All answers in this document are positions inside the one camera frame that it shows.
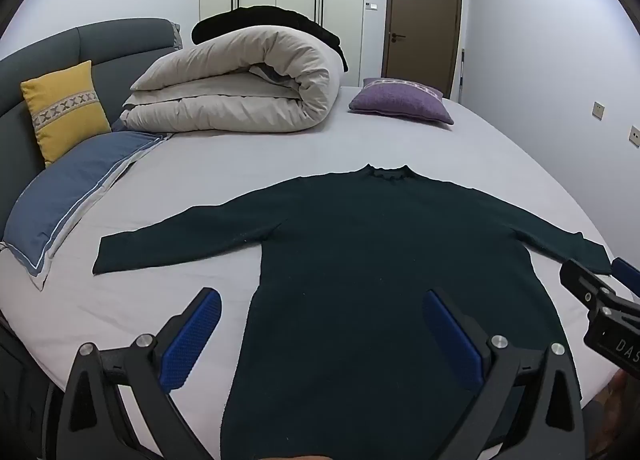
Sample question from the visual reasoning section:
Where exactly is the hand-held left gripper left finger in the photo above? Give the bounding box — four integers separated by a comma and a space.
42, 286, 223, 460

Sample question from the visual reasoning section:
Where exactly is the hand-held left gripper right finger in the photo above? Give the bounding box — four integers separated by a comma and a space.
422, 287, 587, 460

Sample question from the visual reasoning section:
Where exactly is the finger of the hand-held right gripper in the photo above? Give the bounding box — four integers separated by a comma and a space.
559, 259, 621, 321
611, 257, 640, 297

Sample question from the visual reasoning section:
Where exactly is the dark green sweater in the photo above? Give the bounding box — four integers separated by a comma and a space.
91, 164, 613, 460

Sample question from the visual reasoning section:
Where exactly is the blue pillow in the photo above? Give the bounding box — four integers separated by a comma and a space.
2, 130, 173, 291

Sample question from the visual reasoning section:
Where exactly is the purple throw pillow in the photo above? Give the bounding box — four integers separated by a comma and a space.
348, 77, 455, 126

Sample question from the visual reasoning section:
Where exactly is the yellow throw pillow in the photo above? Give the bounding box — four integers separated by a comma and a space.
21, 60, 112, 168

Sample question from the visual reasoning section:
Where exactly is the rolled beige duvet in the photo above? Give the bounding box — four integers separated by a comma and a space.
120, 25, 342, 133

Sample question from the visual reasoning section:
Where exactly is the brown door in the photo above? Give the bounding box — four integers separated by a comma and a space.
381, 0, 463, 98

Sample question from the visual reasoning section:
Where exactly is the grey padded headboard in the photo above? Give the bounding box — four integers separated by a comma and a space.
0, 17, 183, 241

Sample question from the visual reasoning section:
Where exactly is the black cloth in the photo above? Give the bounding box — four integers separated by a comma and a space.
191, 5, 349, 73

